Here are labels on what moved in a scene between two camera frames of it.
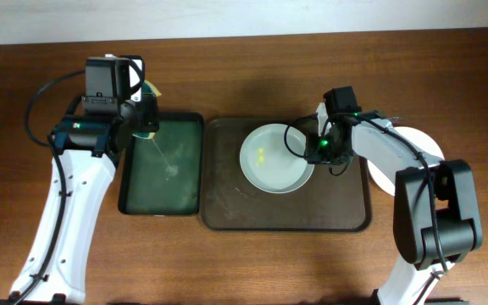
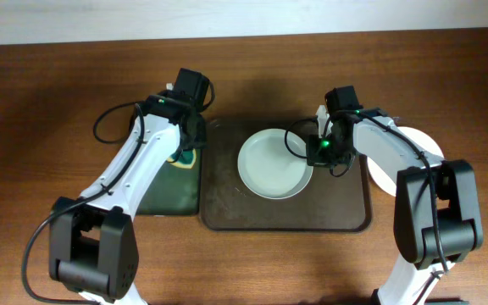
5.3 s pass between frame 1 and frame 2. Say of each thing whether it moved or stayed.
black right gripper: stayed
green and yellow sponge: moved
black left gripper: moved
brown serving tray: stayed
